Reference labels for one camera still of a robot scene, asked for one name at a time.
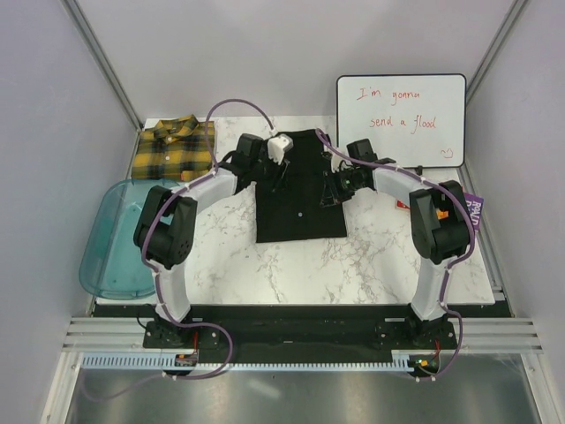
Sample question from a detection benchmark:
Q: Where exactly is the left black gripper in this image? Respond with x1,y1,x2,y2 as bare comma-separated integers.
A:
250,148,290,194

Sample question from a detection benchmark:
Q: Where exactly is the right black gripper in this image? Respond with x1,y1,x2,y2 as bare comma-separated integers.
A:
320,166,364,207

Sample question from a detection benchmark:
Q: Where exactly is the black long sleeve shirt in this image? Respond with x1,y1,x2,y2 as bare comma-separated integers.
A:
255,129,347,243

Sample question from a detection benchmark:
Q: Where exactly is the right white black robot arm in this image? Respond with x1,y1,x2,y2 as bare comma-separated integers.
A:
319,133,475,348

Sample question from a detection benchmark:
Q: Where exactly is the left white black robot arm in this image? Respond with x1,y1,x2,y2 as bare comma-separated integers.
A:
133,133,293,347

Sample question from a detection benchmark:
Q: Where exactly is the yellow plaid folded shirt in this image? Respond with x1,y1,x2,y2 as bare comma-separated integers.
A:
131,115,215,182

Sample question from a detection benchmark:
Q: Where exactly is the white dry-erase board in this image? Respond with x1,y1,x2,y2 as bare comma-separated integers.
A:
336,73,467,168

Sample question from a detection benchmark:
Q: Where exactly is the Roald Dahl paperback book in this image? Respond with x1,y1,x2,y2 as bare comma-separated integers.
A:
395,192,486,233

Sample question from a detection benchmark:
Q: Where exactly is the teal transparent plastic bin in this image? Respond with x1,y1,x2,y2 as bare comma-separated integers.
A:
79,179,179,300

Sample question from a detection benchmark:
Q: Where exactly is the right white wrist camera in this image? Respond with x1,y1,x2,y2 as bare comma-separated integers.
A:
330,155,350,173

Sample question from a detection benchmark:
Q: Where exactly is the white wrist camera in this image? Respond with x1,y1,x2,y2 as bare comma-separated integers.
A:
330,155,350,173
267,134,293,164

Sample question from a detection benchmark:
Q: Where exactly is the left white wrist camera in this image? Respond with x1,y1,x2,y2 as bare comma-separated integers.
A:
267,134,293,164

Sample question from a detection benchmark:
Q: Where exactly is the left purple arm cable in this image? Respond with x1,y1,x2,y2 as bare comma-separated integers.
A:
139,99,279,326

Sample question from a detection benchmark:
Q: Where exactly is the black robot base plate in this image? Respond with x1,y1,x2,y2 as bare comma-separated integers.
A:
143,305,456,363

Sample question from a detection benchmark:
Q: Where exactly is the white slotted cable duct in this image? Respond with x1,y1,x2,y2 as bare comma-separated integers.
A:
80,352,414,373

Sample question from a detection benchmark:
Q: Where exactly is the left aluminium corner post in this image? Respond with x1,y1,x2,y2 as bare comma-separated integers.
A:
61,0,142,132

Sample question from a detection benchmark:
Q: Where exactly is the aluminium corner post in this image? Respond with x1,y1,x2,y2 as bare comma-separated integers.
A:
466,0,531,106
61,0,142,132

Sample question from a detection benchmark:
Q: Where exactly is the aluminium frame rail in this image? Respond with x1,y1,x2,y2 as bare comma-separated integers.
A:
63,318,543,354

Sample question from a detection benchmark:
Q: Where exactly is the right aluminium corner post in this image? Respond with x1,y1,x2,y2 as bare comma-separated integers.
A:
466,0,531,106

